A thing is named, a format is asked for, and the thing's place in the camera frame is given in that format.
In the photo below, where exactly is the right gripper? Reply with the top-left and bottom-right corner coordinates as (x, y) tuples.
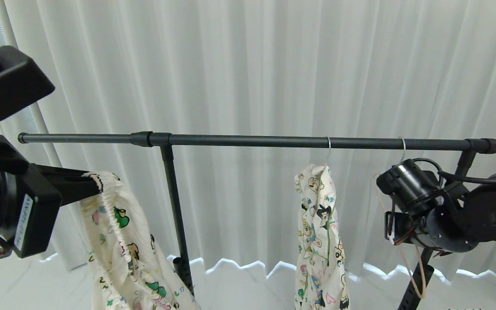
(385, 207), (479, 254)

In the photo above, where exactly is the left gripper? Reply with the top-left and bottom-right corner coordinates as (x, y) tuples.
(0, 133), (62, 259)

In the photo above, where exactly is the cream printed garment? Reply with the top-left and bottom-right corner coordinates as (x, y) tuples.
(79, 171), (201, 310)
(294, 164), (350, 310)

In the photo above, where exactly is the black clothes rack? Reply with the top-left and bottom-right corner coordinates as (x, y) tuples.
(18, 131), (496, 310)

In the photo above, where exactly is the white curtain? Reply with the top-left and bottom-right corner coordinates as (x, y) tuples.
(0, 0), (496, 287)

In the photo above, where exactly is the black cable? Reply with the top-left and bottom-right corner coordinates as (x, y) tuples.
(411, 158), (496, 186)

